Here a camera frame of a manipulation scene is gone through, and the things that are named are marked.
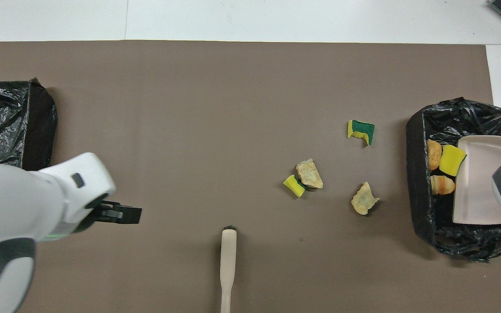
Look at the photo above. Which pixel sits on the tan chunk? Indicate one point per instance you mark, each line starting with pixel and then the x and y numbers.
pixel 365 200

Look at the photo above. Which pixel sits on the small yellow green sponge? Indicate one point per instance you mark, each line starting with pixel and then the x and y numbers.
pixel 293 186

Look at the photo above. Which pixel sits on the plain yellow sponge piece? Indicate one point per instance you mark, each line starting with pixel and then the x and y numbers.
pixel 452 160

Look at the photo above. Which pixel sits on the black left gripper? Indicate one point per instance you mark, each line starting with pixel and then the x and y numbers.
pixel 96 213

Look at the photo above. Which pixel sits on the pale beige chunk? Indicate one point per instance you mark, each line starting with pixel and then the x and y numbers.
pixel 309 174

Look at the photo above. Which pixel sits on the beige hand brush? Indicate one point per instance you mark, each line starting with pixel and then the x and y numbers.
pixel 228 256

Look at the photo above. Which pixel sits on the brown table mat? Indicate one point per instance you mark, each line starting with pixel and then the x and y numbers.
pixel 189 108

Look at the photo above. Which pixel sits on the notched green yellow sponge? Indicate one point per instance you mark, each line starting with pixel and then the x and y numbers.
pixel 361 129

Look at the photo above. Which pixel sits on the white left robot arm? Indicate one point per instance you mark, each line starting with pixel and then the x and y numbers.
pixel 15 204

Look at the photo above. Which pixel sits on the open bin with black bag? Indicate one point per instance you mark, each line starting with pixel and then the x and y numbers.
pixel 450 243

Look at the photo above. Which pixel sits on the beige plastic dustpan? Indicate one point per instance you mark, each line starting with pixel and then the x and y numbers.
pixel 476 182

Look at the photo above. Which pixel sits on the brown oval toy bread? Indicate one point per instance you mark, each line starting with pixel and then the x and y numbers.
pixel 434 154

